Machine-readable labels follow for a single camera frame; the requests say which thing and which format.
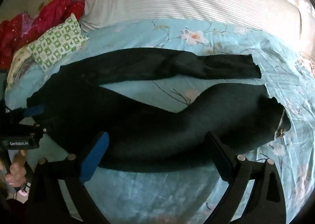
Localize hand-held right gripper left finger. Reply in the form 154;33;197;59
26;131;110;224

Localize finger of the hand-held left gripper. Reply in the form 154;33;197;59
23;104;46;118

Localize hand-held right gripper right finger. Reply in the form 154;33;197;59
200;132;287;224

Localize black pants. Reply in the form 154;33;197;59
26;48;292;174

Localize person's left hand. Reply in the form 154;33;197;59
0;151;28;189

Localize cream floral pillow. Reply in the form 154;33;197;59
6;47;37;91

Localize light blue floral bedsheet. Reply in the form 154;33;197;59
5;18;315;224

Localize green patterned pillow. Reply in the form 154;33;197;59
26;13;89;73

